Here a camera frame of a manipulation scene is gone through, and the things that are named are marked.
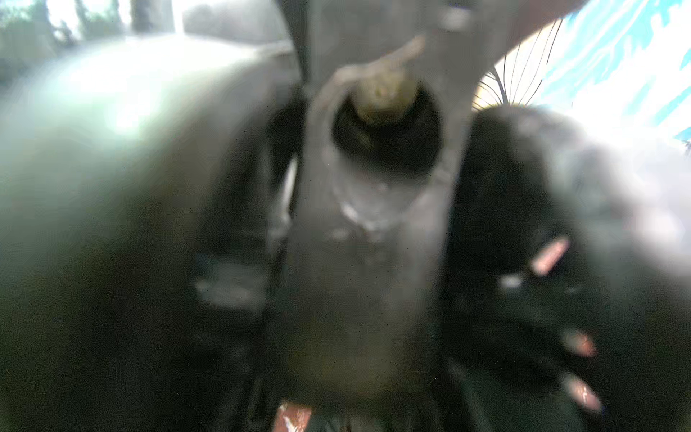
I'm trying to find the black ribbed hard-shell suitcase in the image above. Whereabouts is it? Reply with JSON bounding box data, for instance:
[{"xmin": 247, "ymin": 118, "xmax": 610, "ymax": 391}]
[{"xmin": 0, "ymin": 0, "xmax": 691, "ymax": 432}]

